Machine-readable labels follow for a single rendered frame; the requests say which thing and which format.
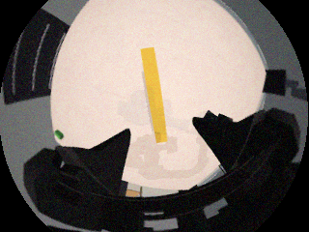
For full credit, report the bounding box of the green rectangular block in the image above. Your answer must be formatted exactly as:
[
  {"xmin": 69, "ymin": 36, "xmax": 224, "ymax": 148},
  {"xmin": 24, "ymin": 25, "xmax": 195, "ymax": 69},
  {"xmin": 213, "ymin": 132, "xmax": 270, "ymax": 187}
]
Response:
[{"xmin": 55, "ymin": 129, "xmax": 65, "ymax": 139}]

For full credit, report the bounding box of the yellow bar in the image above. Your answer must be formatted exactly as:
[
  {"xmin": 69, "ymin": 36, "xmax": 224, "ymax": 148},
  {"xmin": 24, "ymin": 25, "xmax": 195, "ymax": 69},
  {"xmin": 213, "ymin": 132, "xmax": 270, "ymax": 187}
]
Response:
[{"xmin": 140, "ymin": 47, "xmax": 167, "ymax": 143}]

